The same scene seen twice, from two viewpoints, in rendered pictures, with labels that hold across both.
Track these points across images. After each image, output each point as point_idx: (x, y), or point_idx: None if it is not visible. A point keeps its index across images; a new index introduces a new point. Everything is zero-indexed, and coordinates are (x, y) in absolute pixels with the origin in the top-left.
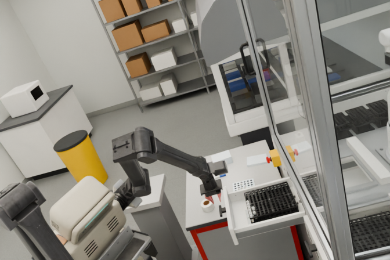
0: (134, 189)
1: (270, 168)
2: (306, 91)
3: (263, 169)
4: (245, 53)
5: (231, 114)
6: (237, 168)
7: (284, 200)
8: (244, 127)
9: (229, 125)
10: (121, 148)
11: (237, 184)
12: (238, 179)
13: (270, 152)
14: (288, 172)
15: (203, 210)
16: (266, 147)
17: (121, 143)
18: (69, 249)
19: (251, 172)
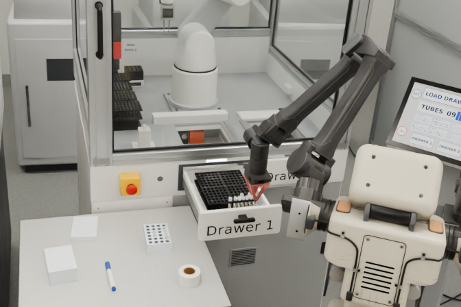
0: (333, 160)
1: (112, 218)
2: None
3: (112, 224)
4: None
5: None
6: (91, 252)
7: (228, 177)
8: None
9: None
10: (383, 52)
11: (153, 240)
12: (126, 249)
13: (128, 177)
14: (198, 155)
15: (198, 280)
16: (49, 220)
17: (380, 48)
18: (438, 216)
19: (113, 236)
